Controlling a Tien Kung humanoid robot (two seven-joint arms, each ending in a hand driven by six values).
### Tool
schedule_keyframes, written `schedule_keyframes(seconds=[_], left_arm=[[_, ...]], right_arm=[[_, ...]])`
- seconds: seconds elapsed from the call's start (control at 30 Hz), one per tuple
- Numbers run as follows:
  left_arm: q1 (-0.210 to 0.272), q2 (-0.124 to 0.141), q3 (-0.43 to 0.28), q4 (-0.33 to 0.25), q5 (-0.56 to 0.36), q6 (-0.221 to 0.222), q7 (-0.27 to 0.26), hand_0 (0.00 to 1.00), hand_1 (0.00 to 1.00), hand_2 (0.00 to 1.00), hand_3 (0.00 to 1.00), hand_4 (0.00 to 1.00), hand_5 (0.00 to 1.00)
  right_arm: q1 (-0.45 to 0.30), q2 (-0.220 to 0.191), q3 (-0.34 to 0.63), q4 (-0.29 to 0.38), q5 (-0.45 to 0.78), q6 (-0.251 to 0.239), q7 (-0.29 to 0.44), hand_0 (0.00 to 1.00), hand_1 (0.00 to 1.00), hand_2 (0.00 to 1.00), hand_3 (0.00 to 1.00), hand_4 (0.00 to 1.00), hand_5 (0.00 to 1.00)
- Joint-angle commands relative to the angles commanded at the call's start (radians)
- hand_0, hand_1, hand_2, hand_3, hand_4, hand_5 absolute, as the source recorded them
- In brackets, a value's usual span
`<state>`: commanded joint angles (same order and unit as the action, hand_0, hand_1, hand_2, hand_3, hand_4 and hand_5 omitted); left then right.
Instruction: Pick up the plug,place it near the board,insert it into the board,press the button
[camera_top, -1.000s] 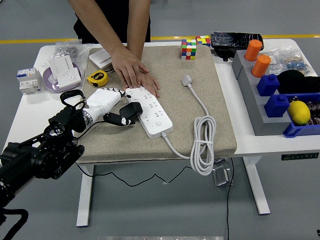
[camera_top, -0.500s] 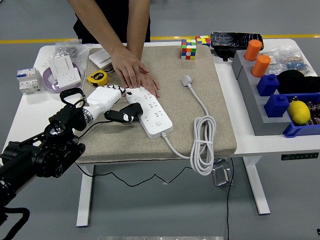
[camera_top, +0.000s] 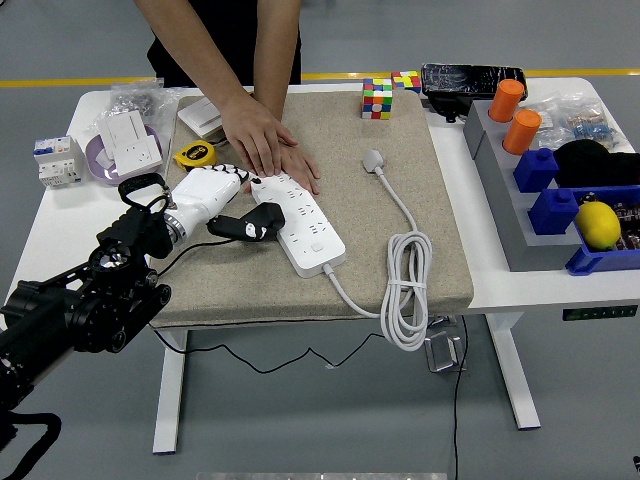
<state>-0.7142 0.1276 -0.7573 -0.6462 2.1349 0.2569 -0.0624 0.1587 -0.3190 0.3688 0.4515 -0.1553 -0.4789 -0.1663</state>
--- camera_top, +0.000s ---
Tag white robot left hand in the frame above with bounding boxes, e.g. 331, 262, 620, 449
167, 162, 275, 243

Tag person's left hand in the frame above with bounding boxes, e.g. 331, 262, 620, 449
243, 144, 321, 195

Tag person's right hand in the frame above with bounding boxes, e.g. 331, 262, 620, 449
219, 93, 299, 177

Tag black plug adapter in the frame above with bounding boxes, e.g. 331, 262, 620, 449
241, 201, 287, 242

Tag white power strip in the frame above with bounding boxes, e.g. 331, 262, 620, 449
249, 172, 348, 279

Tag thin black adapter cord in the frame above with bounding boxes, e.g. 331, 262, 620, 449
148, 237, 451, 375

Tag yellow tape measure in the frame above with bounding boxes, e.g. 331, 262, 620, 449
172, 140, 220, 174

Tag grey-brown mat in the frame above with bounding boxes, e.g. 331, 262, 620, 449
149, 89, 475, 329

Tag large Rubik's cube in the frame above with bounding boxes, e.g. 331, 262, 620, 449
361, 77, 395, 121

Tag purple bowl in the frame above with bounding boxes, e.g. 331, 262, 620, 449
84, 124, 165, 188

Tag clear bag of screws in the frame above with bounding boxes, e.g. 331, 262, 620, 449
84, 79, 181, 136

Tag small Rubik's cube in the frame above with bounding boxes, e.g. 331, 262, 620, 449
390, 70, 423, 95

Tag white table leg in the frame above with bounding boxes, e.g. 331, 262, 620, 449
151, 328, 190, 456
486, 313, 543, 432

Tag white circuit breaker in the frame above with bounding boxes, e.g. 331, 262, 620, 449
33, 135, 86, 189

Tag black table control panel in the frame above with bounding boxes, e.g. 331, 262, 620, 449
561, 304, 640, 322

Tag black plastic-wrapped device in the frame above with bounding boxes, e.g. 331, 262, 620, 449
420, 62, 529, 97

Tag grey stepped holder block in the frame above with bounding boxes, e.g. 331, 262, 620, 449
462, 99, 596, 274

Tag blue plastic bin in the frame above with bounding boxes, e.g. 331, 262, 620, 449
565, 185, 640, 277

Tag orange cylinder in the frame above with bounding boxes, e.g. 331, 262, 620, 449
488, 78, 526, 123
502, 109, 543, 156

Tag clear acrylic stand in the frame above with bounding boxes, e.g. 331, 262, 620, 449
423, 329, 469, 374

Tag blue peg block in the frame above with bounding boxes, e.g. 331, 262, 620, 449
513, 147, 560, 194
528, 187, 581, 237

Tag dark circuit boards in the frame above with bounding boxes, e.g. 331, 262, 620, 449
579, 192, 640, 252

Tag yellow lemon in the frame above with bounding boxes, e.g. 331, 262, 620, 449
574, 200, 623, 251

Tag clear bag of parts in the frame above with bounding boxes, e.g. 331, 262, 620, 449
524, 94, 609, 134

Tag clear bag blue parts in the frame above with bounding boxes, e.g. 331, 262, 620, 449
562, 110, 626, 152

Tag black cloth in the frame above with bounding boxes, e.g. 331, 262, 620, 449
552, 139, 640, 190

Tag white double switch panel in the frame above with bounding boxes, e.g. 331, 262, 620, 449
177, 96, 224, 139

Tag white wall plug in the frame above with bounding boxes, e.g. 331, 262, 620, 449
361, 148, 386, 175

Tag white wall socket panel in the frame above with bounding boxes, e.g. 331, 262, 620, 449
113, 134, 165, 177

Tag small black bracket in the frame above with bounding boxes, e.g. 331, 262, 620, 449
425, 93, 474, 124

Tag white power strip cord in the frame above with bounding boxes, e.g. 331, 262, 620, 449
322, 167, 434, 353

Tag black floor cable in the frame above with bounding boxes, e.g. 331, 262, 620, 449
451, 314, 470, 480

